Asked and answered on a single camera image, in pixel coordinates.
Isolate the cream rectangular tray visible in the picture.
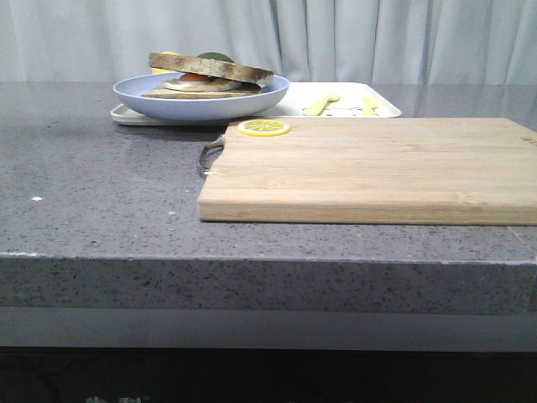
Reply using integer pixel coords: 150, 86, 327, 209
110, 82, 401, 126

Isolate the wooden cutting board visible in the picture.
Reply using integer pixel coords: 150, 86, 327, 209
198, 118, 536, 225

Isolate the yellow lemon slice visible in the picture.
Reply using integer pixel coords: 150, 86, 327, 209
237, 118, 290, 137

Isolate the fried egg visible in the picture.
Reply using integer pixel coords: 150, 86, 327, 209
163, 73, 242, 92

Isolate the bread slice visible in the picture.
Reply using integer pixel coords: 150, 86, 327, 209
143, 84, 263, 99
149, 53, 274, 85

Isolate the white curtain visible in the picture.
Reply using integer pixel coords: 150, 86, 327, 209
1, 1, 536, 85

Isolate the light blue round plate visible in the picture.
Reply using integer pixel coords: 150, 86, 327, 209
113, 72, 289, 122

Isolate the yellow plastic fork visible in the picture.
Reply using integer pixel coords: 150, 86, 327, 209
302, 93, 340, 117

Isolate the green lime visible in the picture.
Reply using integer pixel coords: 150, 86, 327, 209
198, 51, 234, 63

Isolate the yellow plastic knife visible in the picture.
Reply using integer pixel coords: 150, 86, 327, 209
362, 97, 379, 117

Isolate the metal cutting board handle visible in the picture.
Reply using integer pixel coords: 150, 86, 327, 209
197, 134, 225, 177

